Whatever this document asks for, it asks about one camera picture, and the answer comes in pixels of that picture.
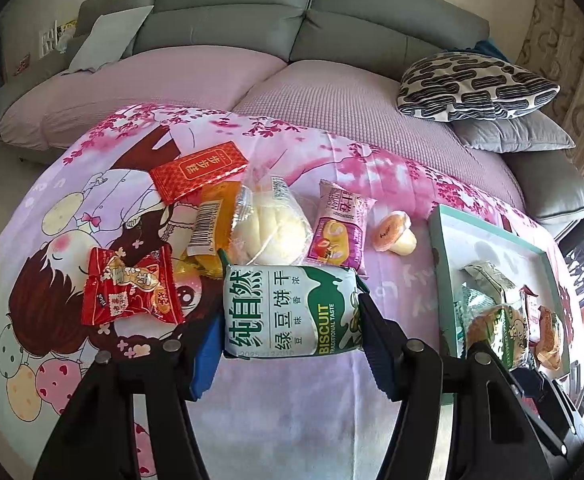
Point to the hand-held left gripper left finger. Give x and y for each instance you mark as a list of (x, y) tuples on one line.
[(207, 355)]

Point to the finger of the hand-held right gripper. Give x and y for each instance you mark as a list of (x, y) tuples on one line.
[(534, 385)]

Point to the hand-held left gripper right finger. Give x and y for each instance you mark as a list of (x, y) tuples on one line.
[(376, 355)]

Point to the beige packet red print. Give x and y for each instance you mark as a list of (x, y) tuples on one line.
[(549, 340)]

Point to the clear cookie packet green print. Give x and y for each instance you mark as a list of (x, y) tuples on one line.
[(501, 330)]

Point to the dark red snack packet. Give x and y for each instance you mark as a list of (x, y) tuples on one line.
[(530, 305)]

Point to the green white biscuit packet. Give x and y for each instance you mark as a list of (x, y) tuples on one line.
[(282, 310)]

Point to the green speckled biscuit packet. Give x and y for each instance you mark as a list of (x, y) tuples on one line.
[(469, 305)]

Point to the red crinkled snack packet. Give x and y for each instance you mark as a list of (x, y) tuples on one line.
[(127, 290)]

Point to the white green packet orange print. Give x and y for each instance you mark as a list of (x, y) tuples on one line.
[(489, 275)]

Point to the small orange jelly cup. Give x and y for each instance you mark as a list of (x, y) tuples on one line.
[(394, 232)]

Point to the purple cake roll packet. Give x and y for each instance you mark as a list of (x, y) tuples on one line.
[(337, 235)]

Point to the orange packet with barcode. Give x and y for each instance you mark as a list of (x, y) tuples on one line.
[(207, 225)]

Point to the clear packet white bread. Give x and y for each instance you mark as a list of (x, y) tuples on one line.
[(272, 232)]

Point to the teal cardboard box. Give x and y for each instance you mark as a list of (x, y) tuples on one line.
[(496, 240)]

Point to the red gold packet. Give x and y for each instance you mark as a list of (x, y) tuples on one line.
[(197, 172)]

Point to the printed cartoon blanket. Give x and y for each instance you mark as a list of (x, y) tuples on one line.
[(292, 410)]

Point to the grey pillow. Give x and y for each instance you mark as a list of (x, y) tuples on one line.
[(516, 135)]

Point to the pink waffle sofa cover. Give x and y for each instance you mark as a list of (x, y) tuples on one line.
[(347, 105)]

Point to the black white patterned pillow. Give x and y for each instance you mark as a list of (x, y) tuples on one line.
[(476, 85)]

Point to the blue cloth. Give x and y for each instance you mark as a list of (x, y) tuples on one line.
[(491, 50)]

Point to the light grey cushion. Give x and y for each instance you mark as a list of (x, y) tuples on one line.
[(109, 40)]

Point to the white frame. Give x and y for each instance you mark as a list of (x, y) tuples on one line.
[(51, 41)]

